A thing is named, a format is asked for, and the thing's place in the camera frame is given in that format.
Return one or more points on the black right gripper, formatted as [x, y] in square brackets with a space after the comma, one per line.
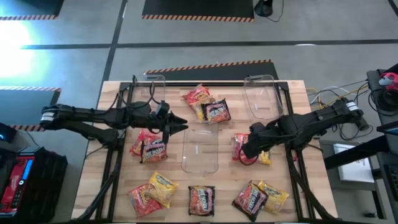
[267, 137]

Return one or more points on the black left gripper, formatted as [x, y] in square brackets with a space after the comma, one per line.
[155, 124]

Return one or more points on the red Maruchan noodle pack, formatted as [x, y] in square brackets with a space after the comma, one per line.
[140, 203]
[140, 141]
[196, 93]
[237, 146]

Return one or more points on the black Maruchan fire noodle pack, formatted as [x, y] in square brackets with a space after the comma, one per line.
[201, 200]
[154, 152]
[250, 201]
[217, 111]

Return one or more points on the clear plastic bin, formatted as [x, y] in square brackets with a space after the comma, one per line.
[199, 155]
[262, 93]
[155, 90]

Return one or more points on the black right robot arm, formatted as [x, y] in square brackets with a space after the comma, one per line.
[311, 121]

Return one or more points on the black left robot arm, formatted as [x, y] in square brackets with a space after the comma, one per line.
[93, 115]

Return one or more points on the black hazard-striped floor mat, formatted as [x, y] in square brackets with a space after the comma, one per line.
[25, 107]
[46, 6]
[199, 7]
[217, 73]

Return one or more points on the white sheet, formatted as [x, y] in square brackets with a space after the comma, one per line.
[354, 168]

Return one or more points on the black desk beam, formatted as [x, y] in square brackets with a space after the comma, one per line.
[357, 154]

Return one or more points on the black equipment cart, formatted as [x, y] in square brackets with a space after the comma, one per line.
[373, 77]

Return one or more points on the black round stand base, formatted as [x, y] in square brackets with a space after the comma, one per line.
[263, 7]

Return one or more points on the red and black equipment case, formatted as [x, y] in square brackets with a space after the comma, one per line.
[43, 186]

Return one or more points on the red and white gadget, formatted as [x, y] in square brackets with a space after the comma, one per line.
[390, 81]

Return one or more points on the black device with blue light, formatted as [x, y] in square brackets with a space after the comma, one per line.
[6, 132]

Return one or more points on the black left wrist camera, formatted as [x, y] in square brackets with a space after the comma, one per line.
[163, 109]

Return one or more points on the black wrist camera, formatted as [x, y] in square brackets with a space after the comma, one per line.
[163, 109]
[255, 128]

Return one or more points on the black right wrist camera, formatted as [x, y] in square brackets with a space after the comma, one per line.
[255, 128]

